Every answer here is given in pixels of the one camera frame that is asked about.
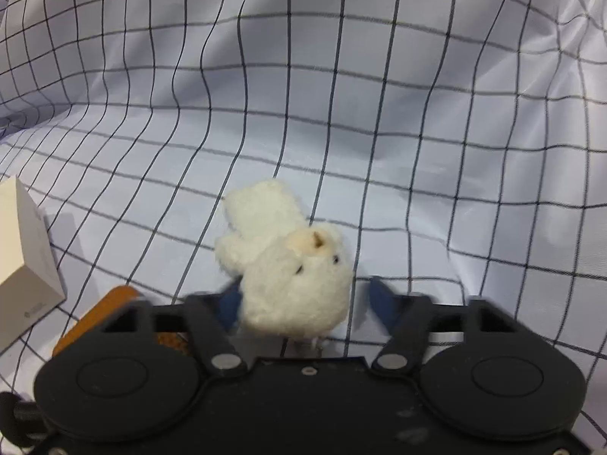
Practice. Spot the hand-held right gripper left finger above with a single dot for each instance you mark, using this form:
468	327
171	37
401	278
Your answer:
229	308

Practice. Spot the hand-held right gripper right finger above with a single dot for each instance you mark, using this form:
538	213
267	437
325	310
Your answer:
386	303

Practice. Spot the white plush toy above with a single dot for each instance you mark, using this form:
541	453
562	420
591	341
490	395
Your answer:
294	294

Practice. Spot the orange-brown leather case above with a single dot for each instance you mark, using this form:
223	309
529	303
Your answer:
95	303

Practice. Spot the checked white bedsheet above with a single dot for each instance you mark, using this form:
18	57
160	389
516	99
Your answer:
332	104

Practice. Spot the white phone box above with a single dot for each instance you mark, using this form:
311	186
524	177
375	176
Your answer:
23	256

